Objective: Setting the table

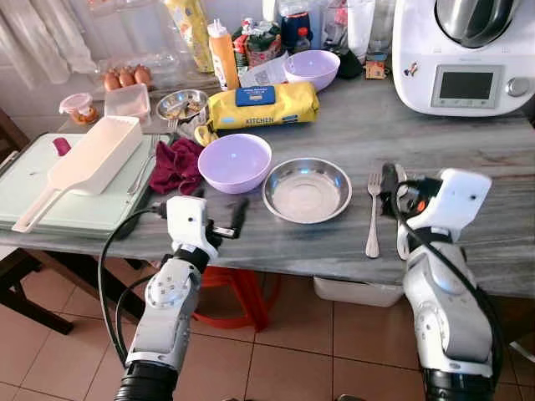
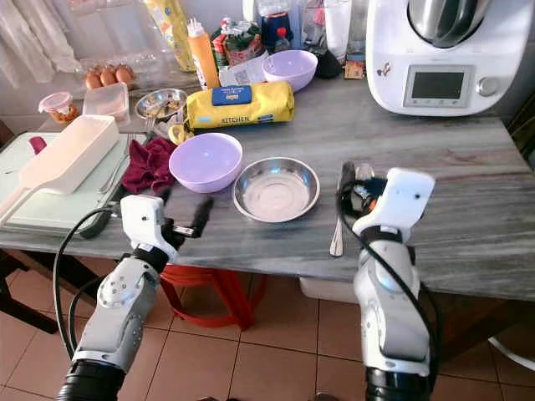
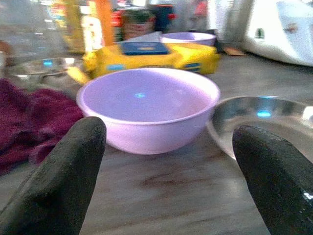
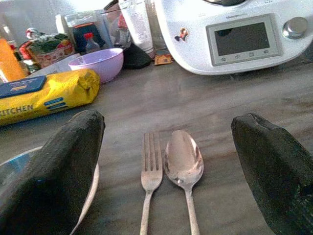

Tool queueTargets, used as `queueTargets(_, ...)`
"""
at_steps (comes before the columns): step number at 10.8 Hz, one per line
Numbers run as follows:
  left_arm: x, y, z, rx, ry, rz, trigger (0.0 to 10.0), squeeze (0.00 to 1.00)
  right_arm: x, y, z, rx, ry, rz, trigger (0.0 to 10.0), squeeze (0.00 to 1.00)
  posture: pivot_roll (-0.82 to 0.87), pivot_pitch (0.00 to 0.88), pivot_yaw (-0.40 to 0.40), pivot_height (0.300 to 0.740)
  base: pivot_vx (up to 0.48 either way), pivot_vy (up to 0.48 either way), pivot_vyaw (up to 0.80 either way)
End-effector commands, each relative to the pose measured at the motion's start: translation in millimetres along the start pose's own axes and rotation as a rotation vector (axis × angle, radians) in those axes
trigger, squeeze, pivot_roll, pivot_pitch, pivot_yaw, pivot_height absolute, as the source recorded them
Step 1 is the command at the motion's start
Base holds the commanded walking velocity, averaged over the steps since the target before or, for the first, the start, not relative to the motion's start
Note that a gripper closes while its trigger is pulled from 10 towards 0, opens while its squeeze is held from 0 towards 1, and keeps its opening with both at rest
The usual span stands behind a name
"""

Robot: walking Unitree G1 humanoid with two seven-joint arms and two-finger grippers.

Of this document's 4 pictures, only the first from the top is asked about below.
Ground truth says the maroon cloth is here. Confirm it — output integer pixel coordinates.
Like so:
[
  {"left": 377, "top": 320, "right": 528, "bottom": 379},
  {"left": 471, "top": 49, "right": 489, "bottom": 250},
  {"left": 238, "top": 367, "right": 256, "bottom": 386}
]
[{"left": 148, "top": 137, "right": 206, "bottom": 196}]

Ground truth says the steel table fork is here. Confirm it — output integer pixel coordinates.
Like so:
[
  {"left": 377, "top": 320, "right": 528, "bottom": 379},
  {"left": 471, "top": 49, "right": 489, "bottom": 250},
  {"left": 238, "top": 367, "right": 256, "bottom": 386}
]
[{"left": 364, "top": 171, "right": 384, "bottom": 259}]

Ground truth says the lilac plastic bowl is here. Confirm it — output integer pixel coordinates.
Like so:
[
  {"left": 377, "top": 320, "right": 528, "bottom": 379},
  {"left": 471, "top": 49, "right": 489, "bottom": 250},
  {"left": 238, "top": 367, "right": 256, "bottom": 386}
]
[
  {"left": 197, "top": 133, "right": 273, "bottom": 195},
  {"left": 283, "top": 50, "right": 342, "bottom": 92}
]

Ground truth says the yellow mug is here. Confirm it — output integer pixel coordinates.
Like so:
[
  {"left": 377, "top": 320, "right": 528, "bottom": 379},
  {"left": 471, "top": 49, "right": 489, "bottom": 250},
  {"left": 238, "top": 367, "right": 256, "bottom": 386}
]
[{"left": 193, "top": 124, "right": 219, "bottom": 148}]

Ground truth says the red plastic stool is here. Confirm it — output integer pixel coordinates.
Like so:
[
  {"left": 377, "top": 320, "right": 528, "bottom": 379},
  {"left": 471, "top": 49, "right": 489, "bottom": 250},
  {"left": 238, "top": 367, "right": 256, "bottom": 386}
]
[{"left": 196, "top": 266, "right": 271, "bottom": 332}]

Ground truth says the shallow steel plate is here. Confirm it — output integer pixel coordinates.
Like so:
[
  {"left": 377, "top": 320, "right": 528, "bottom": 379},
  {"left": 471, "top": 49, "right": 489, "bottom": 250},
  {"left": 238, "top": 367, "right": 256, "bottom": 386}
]
[{"left": 262, "top": 157, "right": 354, "bottom": 225}]

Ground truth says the small steel bowl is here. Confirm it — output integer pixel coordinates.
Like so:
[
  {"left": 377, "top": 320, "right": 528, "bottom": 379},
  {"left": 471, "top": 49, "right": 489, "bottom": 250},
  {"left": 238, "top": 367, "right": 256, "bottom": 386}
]
[{"left": 156, "top": 89, "right": 211, "bottom": 126}]

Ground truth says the yellow kitchen towel pack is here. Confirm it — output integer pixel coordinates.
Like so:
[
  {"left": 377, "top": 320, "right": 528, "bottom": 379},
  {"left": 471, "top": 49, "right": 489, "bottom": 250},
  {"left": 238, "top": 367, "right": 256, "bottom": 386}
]
[{"left": 206, "top": 81, "right": 321, "bottom": 132}]

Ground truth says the white plastic tub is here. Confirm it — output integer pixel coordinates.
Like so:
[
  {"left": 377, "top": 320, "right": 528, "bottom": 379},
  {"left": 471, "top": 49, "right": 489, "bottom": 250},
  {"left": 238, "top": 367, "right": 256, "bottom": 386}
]
[{"left": 313, "top": 276, "right": 407, "bottom": 308}]

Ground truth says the white plastic scoop container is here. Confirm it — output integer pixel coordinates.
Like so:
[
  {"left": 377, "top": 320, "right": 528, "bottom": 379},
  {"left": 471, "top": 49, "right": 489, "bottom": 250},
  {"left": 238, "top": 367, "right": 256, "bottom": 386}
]
[{"left": 12, "top": 115, "right": 145, "bottom": 234}]

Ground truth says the clear plastic food box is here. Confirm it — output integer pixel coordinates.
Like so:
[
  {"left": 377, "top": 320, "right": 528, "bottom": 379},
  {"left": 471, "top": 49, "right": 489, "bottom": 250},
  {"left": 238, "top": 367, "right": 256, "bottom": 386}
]
[{"left": 104, "top": 84, "right": 153, "bottom": 126}]

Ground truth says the small brown box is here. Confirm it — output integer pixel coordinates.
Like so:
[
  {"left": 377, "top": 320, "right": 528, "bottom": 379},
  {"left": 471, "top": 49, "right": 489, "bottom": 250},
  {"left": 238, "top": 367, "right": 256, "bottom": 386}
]
[{"left": 364, "top": 54, "right": 388, "bottom": 81}]

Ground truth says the black pouch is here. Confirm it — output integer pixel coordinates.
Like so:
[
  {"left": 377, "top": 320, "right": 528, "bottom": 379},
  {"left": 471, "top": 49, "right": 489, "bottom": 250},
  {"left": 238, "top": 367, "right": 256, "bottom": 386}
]
[{"left": 337, "top": 52, "right": 365, "bottom": 81}]

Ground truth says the white kitchen cooking machine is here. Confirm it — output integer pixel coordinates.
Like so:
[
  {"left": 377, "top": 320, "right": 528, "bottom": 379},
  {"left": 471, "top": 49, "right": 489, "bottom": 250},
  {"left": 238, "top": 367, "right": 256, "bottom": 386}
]
[{"left": 391, "top": 0, "right": 535, "bottom": 118}]

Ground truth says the pale green cutting board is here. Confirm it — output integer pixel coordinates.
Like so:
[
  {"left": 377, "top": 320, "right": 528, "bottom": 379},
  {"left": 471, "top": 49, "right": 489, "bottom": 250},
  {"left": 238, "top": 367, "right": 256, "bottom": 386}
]
[{"left": 0, "top": 132, "right": 170, "bottom": 240}]

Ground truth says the clear plastic egg tray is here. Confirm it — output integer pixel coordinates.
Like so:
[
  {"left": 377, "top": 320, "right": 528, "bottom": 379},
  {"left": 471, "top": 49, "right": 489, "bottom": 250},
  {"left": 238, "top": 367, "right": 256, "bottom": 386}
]
[{"left": 94, "top": 50, "right": 197, "bottom": 93}]

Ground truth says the white paper packet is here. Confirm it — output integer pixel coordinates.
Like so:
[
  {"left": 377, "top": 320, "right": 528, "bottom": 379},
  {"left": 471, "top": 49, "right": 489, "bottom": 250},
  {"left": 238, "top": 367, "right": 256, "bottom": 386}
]
[{"left": 238, "top": 58, "right": 290, "bottom": 89}]

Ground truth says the orange sauce squeeze bottle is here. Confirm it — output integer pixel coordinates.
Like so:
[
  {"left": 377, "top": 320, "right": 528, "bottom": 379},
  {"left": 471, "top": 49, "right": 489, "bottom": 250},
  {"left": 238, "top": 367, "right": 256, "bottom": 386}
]
[{"left": 207, "top": 18, "right": 242, "bottom": 91}]

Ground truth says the small pink-lidded cup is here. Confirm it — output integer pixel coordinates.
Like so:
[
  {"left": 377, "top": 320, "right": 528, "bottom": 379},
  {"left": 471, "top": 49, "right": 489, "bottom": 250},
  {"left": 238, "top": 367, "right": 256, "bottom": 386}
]
[{"left": 59, "top": 93, "right": 99, "bottom": 126}]

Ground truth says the green red snack pack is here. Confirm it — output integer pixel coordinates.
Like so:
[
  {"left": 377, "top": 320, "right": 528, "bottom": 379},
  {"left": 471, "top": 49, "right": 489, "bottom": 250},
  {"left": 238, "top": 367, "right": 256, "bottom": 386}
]
[{"left": 232, "top": 18, "right": 286, "bottom": 69}]

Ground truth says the yellow food bag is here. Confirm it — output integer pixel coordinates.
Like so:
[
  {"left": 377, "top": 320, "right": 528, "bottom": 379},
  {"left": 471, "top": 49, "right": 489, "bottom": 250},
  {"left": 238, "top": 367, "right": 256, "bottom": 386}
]
[{"left": 165, "top": 0, "right": 215, "bottom": 73}]

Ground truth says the white sheer curtain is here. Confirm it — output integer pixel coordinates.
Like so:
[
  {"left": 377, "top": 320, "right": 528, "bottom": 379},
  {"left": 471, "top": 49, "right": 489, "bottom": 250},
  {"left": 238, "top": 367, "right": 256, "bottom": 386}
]
[{"left": 0, "top": 0, "right": 99, "bottom": 86}]

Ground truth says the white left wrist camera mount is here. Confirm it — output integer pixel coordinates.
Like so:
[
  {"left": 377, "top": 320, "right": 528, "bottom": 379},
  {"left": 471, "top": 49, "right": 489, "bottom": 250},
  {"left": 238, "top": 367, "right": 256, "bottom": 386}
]
[{"left": 166, "top": 195, "right": 221, "bottom": 254}]

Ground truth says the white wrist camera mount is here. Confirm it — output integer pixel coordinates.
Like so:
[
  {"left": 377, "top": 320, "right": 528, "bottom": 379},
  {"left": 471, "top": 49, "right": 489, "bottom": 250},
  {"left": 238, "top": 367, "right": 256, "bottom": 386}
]
[
  {"left": 166, "top": 195, "right": 221, "bottom": 254},
  {"left": 408, "top": 168, "right": 493, "bottom": 236}
]

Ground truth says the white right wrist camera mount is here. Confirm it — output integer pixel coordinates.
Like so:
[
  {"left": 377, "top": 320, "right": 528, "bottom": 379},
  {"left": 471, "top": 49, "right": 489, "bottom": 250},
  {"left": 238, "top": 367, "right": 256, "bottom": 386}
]
[{"left": 408, "top": 168, "right": 493, "bottom": 236}]

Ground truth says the steel fork with thin handle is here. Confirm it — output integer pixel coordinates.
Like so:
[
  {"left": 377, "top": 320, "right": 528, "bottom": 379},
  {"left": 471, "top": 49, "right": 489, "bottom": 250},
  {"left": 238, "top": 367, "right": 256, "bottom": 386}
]
[{"left": 128, "top": 119, "right": 181, "bottom": 198}]

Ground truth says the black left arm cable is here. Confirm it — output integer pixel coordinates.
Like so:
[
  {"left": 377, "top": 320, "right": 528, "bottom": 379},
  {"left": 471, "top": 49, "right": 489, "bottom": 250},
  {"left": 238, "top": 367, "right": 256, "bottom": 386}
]
[{"left": 97, "top": 206, "right": 170, "bottom": 370}]

